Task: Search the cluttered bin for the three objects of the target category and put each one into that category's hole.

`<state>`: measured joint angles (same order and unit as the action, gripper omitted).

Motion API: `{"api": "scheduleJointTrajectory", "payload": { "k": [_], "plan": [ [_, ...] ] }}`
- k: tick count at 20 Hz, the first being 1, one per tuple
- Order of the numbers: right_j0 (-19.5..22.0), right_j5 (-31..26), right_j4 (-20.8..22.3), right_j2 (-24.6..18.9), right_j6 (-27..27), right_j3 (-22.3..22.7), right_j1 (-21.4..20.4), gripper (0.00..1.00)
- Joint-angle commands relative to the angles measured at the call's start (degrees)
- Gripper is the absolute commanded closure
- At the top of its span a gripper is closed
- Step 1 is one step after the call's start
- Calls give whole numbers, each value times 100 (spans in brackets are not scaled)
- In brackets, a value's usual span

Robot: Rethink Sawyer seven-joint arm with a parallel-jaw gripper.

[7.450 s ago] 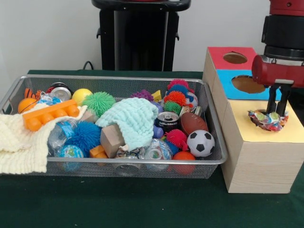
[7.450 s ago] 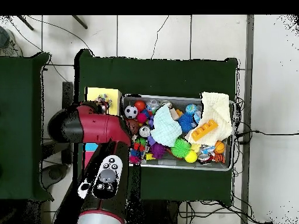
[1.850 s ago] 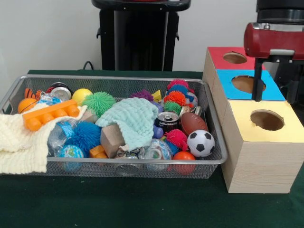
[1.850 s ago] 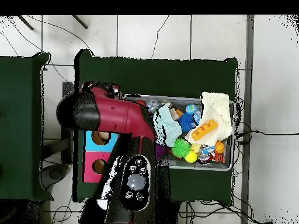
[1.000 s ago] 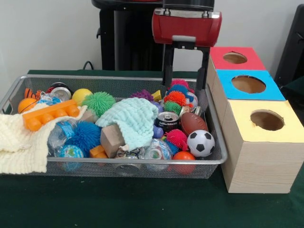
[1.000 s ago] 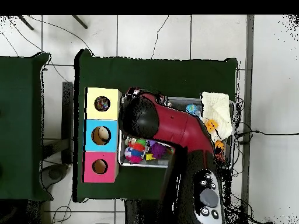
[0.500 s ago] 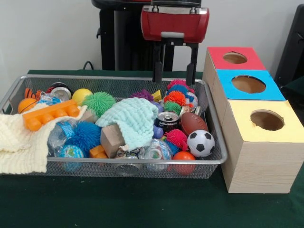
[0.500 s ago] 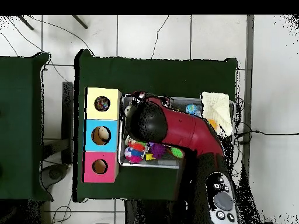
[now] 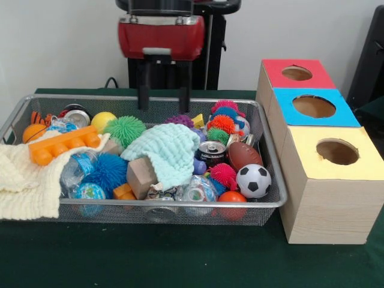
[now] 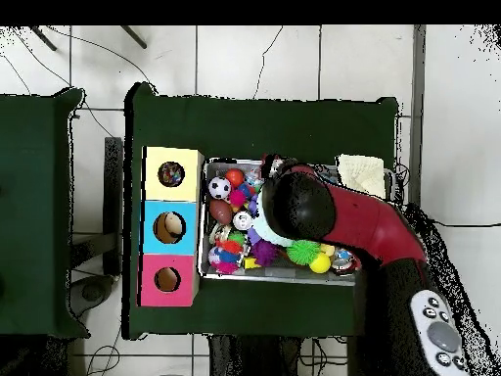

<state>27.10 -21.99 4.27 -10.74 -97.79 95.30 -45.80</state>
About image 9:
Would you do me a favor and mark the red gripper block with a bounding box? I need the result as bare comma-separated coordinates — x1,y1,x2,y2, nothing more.
118,16,206,114

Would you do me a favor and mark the mint green cloth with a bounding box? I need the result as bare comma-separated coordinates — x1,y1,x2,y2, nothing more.
119,122,201,191

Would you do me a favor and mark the black drink can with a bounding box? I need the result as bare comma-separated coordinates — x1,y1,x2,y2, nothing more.
194,140,229,169

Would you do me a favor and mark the shallow mesh bin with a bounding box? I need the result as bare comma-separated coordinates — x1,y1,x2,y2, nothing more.
0,94,288,227

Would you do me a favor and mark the wooden box with three holes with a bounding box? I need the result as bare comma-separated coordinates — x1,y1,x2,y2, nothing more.
255,59,384,244

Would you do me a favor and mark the green spiky ball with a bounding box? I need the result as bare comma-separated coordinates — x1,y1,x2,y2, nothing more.
104,116,147,149

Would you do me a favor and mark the yellow ball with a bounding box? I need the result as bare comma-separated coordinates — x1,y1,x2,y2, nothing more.
91,112,118,134

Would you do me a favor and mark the blue spiky ball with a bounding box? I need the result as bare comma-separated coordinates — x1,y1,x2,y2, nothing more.
81,153,130,199

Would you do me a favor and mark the brown toy football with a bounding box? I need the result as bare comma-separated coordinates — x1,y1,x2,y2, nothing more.
227,142,264,172

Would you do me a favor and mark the orange toy brick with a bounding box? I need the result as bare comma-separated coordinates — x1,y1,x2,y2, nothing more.
28,125,101,166

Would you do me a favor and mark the black and white soccer ball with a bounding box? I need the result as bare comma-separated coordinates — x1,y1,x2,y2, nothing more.
235,164,272,199

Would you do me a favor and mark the small orange basketball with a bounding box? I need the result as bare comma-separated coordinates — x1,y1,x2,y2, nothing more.
22,124,49,143

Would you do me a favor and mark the cream knitted cloth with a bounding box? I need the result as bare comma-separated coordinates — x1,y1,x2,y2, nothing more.
0,130,112,219

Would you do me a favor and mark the dark green tablecloth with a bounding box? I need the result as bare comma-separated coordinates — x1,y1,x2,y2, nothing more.
0,87,384,288
353,95,384,133

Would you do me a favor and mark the black upright bar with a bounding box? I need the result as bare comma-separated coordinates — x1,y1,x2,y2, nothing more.
346,5,384,109

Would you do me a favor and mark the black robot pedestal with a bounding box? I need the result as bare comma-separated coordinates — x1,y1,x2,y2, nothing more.
115,0,242,91

